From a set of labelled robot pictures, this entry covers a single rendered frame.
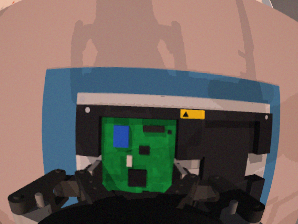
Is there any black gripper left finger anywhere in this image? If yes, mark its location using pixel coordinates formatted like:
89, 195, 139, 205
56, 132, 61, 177
8, 160, 119, 224

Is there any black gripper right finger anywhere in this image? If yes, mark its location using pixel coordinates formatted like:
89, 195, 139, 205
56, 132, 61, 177
152, 163, 265, 224

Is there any green circuit board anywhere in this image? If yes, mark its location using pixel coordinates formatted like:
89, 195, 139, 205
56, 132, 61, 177
101, 117, 176, 193

